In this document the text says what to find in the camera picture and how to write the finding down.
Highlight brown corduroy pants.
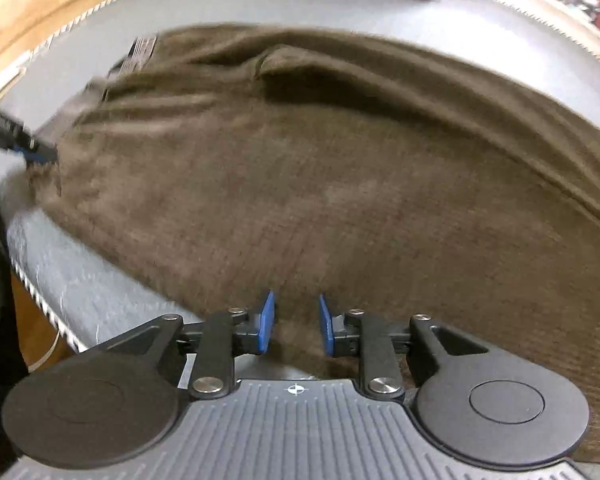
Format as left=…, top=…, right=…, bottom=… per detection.
left=27, top=22, right=600, bottom=464

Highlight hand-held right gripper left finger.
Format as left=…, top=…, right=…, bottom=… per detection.
left=97, top=289, right=276, bottom=402

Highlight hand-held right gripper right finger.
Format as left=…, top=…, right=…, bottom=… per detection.
left=318, top=293, right=492, bottom=403

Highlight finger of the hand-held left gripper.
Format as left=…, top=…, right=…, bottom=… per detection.
left=0, top=101, right=60, bottom=166

